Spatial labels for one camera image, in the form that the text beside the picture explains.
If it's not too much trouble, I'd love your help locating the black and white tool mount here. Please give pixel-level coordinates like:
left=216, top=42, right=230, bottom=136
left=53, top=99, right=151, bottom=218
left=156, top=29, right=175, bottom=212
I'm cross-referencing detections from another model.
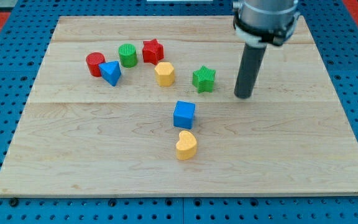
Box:
left=233, top=11, right=300, bottom=48

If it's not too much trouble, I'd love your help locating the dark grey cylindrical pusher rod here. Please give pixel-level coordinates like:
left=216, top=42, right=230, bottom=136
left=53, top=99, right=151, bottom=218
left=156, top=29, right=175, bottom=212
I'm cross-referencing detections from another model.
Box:
left=234, top=44, right=267, bottom=99

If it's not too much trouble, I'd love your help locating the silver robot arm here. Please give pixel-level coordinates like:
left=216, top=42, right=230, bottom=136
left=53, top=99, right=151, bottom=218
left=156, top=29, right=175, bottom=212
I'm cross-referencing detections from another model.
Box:
left=232, top=0, right=300, bottom=99

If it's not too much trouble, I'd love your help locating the yellow hexagon block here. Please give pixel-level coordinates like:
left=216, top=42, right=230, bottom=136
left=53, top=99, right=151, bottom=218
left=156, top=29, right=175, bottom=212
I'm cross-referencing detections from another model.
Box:
left=154, top=62, right=175, bottom=86

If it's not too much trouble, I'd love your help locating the green star block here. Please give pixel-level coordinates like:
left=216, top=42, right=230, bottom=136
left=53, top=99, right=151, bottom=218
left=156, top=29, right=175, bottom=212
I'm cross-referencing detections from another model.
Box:
left=192, top=65, right=216, bottom=93

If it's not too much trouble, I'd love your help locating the blue cube block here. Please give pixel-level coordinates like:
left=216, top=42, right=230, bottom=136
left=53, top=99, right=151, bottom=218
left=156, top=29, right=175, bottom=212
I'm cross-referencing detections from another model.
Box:
left=173, top=101, right=196, bottom=129

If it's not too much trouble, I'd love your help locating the red star block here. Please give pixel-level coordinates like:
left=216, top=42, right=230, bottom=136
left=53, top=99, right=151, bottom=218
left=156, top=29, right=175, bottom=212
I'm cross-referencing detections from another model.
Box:
left=142, top=39, right=164, bottom=65

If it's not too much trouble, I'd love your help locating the yellow heart block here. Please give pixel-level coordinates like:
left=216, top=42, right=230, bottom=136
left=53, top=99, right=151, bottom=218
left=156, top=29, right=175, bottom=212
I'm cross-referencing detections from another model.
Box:
left=175, top=131, right=198, bottom=161

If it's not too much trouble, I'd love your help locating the green cylinder block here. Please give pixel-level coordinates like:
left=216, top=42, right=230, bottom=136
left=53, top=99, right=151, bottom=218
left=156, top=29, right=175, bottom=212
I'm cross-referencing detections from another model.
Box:
left=118, top=44, right=138, bottom=68

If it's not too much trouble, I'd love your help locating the wooden board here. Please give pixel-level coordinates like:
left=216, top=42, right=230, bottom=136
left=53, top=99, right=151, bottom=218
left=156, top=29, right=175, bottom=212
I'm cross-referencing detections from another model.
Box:
left=0, top=16, right=358, bottom=198

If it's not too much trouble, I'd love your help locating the blue triangle block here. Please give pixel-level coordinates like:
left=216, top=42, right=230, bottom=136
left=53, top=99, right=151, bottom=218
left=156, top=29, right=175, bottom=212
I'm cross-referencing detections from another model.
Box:
left=99, top=61, right=121, bottom=86

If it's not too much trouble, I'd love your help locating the red cylinder block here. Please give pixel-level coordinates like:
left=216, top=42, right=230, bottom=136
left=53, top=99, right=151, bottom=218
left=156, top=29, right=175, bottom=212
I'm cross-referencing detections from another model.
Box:
left=86, top=52, right=105, bottom=77

